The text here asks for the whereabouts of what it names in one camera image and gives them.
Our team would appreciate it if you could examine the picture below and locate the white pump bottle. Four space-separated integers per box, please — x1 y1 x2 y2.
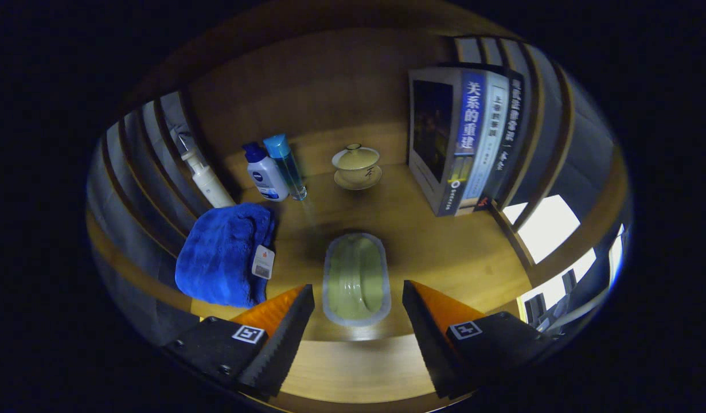
178 133 236 209

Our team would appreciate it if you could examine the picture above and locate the wooden countertop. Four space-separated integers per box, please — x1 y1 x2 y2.
88 165 534 343

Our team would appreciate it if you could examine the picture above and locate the green scrub brush white pad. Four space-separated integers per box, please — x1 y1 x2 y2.
322 232 392 328

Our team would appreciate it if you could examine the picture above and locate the wooden cabinet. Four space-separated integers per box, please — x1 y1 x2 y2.
86 0 634 345

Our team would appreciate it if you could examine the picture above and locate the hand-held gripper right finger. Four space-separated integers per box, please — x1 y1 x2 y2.
402 280 557 399

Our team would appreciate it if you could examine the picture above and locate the light grey spine book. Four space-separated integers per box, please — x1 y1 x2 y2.
463 72 510 208

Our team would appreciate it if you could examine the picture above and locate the blue spine book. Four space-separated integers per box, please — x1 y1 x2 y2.
408 68 486 217

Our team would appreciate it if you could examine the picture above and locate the white bottle dark blue cap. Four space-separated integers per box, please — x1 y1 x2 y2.
242 142 290 202

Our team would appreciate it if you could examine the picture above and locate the teal clear bottle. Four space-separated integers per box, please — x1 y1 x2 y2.
263 134 307 201

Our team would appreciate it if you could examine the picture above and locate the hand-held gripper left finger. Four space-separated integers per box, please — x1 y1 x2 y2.
161 285 315 398

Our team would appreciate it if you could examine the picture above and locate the beige lidded tea cup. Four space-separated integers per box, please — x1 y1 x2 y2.
331 143 383 190

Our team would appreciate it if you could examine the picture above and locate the blue folded towel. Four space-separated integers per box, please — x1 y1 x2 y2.
175 202 276 309

